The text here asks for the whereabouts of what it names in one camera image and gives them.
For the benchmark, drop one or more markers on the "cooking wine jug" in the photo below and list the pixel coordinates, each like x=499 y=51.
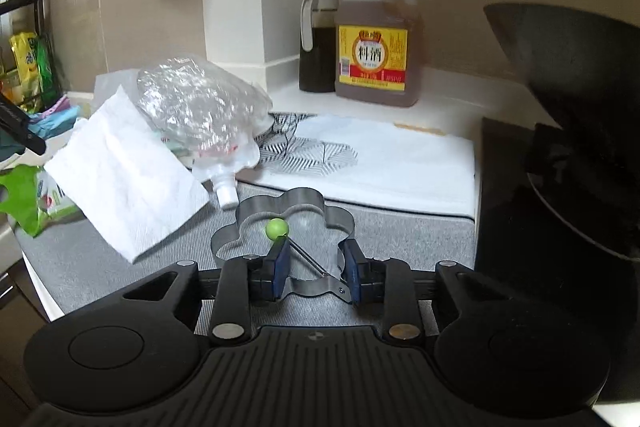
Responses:
x=375 y=57

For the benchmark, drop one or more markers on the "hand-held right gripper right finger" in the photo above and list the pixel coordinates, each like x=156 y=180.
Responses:
x=353 y=278

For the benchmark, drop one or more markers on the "light blue cloth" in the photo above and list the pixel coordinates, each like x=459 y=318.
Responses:
x=55 y=122

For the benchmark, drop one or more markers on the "dark oil dispenser bottle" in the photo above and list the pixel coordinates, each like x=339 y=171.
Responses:
x=317 y=62

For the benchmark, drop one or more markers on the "wooden stick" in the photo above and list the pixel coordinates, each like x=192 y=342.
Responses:
x=420 y=128

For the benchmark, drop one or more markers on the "yellow seasoning packet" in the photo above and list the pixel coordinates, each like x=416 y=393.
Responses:
x=25 y=62

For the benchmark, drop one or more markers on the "green seasoning packet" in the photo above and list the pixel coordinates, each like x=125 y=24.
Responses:
x=46 y=72

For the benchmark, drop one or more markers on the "black wok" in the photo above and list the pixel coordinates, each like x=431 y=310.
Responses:
x=575 y=72

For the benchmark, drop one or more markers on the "clear plastic spout pouch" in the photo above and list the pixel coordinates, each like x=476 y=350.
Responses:
x=200 y=107

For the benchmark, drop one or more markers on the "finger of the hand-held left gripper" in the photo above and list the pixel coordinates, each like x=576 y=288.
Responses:
x=22 y=127

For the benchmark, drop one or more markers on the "flower-shaped metal egg mold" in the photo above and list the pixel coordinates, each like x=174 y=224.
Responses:
x=310 y=196

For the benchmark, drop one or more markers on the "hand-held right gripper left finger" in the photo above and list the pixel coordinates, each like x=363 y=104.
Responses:
x=279 y=272

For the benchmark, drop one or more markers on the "white paper towel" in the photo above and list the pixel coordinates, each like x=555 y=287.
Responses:
x=125 y=187

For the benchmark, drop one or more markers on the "green wipes packet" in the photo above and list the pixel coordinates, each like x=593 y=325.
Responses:
x=30 y=209

